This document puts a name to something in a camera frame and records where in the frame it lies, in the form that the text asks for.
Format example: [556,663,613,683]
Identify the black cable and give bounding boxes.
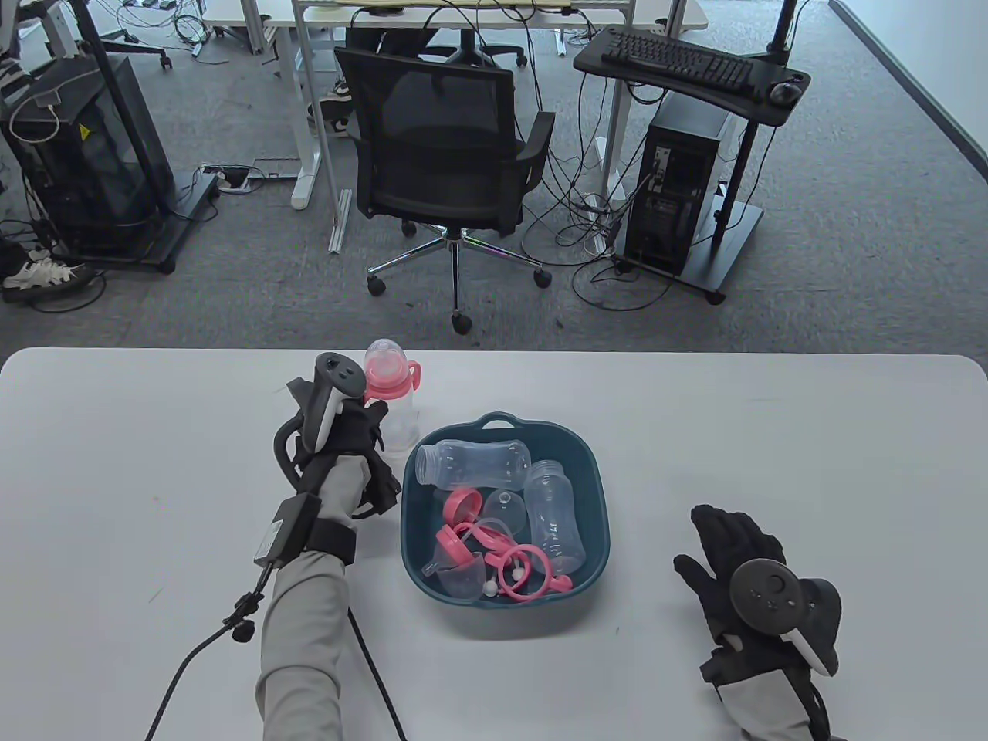
[145,567,271,741]
[347,608,408,741]

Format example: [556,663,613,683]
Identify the bundle of black cables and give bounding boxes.
[0,216,107,316]
[521,116,674,311]

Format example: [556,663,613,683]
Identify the black mesh office chair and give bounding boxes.
[333,45,557,334]

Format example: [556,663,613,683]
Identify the black tracking controller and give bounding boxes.
[274,353,367,489]
[729,560,842,678]

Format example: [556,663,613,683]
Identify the black keyboard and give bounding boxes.
[601,29,756,97]

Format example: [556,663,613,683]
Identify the person's left hand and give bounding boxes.
[287,377,391,468]

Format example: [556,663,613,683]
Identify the black rolling cart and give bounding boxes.
[46,0,221,275]

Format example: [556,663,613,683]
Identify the clear pink baby bottle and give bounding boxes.
[415,438,532,489]
[363,338,423,452]
[525,459,584,576]

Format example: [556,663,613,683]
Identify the black glass equipment case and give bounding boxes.
[0,52,174,255]

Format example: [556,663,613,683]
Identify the black computer tower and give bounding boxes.
[624,93,734,277]

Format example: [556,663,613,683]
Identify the black rolling keyboard stand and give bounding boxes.
[573,0,811,304]

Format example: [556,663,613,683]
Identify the black forearm pack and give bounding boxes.
[253,494,323,568]

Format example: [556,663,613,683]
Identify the white office desk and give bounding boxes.
[202,0,709,254]

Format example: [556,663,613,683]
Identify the clear dome bottle top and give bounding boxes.
[485,490,527,535]

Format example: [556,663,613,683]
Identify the person's right hand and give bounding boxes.
[674,506,787,653]

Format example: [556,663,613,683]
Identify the teal plastic basin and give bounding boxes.
[403,411,612,614]

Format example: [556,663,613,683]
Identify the pink bottle handle ring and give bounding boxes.
[444,519,527,558]
[498,544,574,601]

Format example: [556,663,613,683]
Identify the black chair base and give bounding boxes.
[100,31,172,74]
[421,27,528,69]

